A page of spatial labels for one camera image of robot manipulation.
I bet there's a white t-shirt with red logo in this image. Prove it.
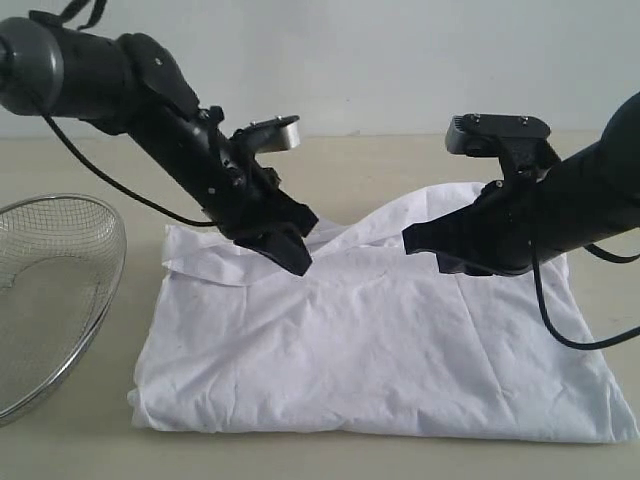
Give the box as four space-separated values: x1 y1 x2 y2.
128 183 639 443

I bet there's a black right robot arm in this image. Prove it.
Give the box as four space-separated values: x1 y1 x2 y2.
402 95 639 276

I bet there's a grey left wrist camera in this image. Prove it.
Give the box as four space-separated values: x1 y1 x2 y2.
231 115 301 155

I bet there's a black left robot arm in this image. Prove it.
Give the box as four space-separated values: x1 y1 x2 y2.
1 11 317 276

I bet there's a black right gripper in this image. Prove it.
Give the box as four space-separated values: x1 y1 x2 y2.
402 179 565 276

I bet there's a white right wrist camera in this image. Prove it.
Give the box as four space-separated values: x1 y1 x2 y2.
445 113 560 184

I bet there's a round wire mesh basket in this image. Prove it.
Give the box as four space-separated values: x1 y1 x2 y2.
1 193 127 425

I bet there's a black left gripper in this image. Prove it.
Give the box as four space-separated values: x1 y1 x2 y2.
199 144 319 276

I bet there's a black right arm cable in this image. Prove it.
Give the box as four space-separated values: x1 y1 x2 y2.
529 239 640 352

